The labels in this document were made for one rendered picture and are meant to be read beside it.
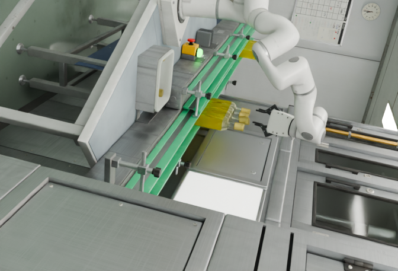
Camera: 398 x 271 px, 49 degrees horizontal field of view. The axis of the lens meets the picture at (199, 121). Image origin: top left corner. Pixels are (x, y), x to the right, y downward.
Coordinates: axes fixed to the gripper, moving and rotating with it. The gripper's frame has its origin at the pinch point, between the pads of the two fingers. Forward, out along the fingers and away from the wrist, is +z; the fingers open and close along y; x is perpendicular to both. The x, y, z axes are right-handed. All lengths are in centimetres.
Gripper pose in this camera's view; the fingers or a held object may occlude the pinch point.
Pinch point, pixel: (259, 117)
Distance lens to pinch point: 191.3
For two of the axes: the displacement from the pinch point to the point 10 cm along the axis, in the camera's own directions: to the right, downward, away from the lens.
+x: -4.9, -0.3, -8.7
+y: 2.5, -9.6, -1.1
